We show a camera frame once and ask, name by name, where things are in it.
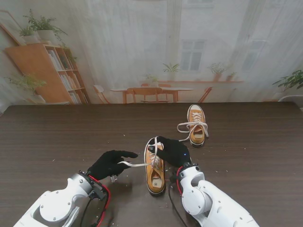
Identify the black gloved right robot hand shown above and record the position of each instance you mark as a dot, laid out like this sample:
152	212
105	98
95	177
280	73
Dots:
175	151

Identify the printed room scene backdrop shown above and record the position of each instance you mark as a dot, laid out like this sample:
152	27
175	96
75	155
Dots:
130	47

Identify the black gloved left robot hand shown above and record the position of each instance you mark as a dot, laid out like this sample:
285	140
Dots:
109	165

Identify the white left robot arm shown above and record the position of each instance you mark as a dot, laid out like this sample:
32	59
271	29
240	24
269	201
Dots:
61	203

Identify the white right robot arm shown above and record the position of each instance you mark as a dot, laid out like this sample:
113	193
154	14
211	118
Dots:
208	201

